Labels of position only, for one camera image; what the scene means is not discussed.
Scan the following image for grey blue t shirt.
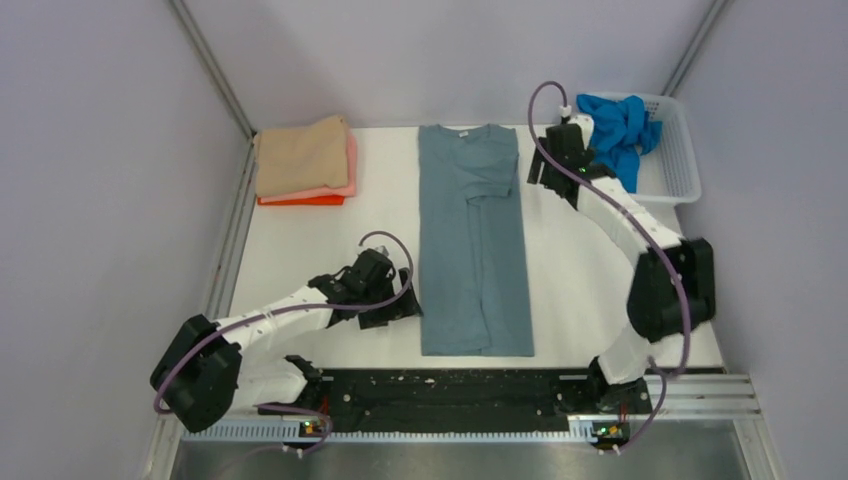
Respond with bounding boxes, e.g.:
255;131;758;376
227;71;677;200
418;124;535;357

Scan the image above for aluminium frame rail front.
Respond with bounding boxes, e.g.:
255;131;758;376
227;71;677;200
158;373;763;423

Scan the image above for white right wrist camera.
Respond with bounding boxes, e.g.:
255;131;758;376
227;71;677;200
559;105;595;148

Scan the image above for white slotted cable duct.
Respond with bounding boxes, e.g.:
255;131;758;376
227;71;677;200
181;420;597;444

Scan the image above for aluminium frame post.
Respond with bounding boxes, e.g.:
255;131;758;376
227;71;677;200
661;0;735;97
165;0;255;139

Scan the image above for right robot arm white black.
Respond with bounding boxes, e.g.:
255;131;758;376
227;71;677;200
528;122;716;412

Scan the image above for aluminium frame post left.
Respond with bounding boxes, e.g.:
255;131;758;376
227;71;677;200
165;0;255;139

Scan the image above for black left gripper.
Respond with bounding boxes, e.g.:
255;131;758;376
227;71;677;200
359;268;422;329

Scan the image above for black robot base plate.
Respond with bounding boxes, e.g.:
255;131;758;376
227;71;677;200
290;369;653;433

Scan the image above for aluminium frame post right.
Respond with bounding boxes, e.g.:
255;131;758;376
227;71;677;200
661;0;735;97

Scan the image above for white plastic laundry basket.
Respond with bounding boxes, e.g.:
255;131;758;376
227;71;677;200
588;92;701;205

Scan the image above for pink folded t shirt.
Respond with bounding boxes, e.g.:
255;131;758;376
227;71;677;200
257;132;358;200

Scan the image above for bright blue t shirt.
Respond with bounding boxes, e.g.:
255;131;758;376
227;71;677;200
576;94;663;194

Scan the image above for orange folded t shirt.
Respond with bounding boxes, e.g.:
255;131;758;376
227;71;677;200
257;195;346;206

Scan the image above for beige folded t shirt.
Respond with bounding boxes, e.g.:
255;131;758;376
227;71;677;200
253;115;351;197

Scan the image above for aluminium side rail left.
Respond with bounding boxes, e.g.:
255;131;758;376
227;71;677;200
201;140;256;319

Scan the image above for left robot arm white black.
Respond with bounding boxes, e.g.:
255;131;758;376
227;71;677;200
150;248;422;433

